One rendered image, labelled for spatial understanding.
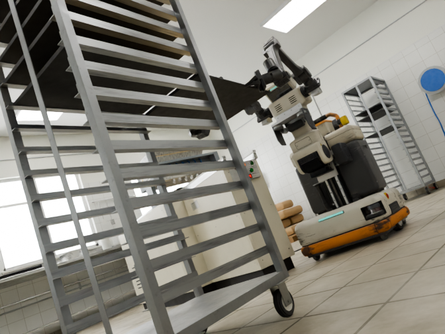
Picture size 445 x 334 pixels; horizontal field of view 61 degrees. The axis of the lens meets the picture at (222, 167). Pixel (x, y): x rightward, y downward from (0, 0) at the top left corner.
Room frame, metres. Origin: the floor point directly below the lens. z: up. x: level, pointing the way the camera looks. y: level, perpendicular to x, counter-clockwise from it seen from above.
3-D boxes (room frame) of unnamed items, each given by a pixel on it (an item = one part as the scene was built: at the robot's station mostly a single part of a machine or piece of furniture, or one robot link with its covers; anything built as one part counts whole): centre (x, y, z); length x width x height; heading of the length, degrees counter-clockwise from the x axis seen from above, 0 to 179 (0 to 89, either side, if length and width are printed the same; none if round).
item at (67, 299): (1.50, 0.45, 0.33); 0.64 x 0.03 x 0.03; 145
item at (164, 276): (3.83, 0.66, 0.42); 1.28 x 0.72 x 0.84; 37
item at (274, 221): (3.04, 0.08, 0.45); 0.70 x 0.34 x 0.90; 37
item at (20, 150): (1.50, 0.45, 0.87); 0.64 x 0.03 x 0.03; 145
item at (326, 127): (2.94, -0.80, 0.87); 0.23 x 0.15 x 0.11; 55
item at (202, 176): (3.45, 0.56, 0.87); 2.01 x 0.03 x 0.07; 37
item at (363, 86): (5.62, -2.44, 0.93); 0.64 x 0.51 x 1.78; 141
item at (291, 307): (1.45, -0.03, 0.05); 0.10 x 0.03 x 0.10; 145
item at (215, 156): (3.44, 0.38, 1.01); 0.72 x 0.33 x 0.34; 127
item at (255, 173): (2.75, -0.14, 0.77); 0.24 x 0.04 x 0.14; 127
